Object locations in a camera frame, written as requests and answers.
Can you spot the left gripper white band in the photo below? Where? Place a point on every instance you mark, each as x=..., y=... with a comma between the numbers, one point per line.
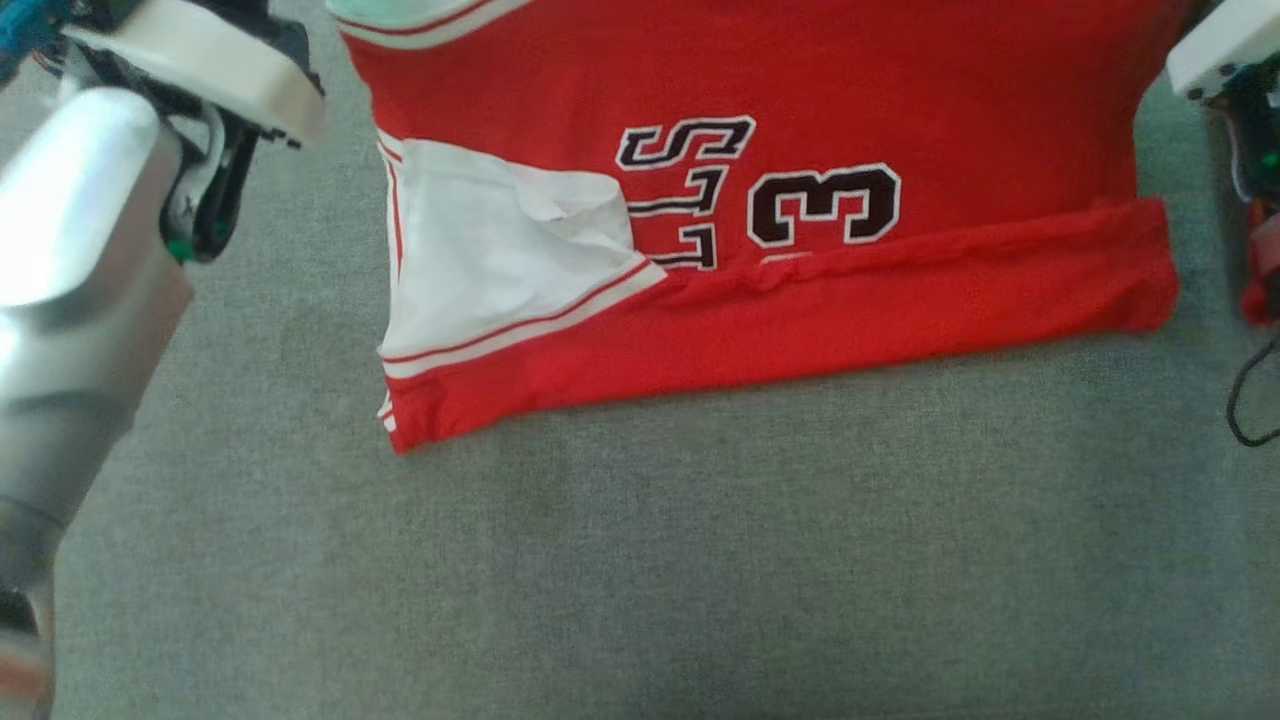
x=200, y=60

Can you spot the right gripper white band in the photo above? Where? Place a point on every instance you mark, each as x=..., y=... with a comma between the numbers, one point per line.
x=1225, y=50

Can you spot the red shorts white trim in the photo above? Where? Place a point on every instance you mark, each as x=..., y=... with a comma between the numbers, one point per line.
x=1262, y=270

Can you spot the red basketball jersey white sleeves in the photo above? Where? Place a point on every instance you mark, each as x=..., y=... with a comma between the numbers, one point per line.
x=900, y=100

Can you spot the grey sofa seat cushion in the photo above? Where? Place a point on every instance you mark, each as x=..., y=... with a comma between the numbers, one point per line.
x=650, y=580

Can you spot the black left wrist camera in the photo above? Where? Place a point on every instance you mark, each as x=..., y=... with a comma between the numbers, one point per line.
x=25, y=25

